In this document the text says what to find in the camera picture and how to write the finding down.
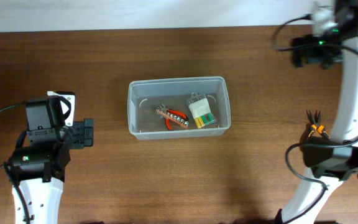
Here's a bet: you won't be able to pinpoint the orange socket bit rail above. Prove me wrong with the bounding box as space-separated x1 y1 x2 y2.
155 107 190 129

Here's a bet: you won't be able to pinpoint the clear case of coloured plugs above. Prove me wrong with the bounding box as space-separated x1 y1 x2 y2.
186 92 217 129

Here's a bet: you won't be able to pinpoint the clear plastic storage container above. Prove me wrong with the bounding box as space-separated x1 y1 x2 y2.
127 77 231 140

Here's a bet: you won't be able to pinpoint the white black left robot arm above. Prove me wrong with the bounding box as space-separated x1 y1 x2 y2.
4 91 94 223

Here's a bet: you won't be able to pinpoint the red handled small pliers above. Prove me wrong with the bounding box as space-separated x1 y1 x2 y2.
159 103 190 131

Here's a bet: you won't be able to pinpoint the orange black needle nose pliers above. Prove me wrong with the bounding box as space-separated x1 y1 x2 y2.
306 110 330 139

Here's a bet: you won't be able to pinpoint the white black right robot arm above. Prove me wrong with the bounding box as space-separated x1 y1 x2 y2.
275 1 358 223

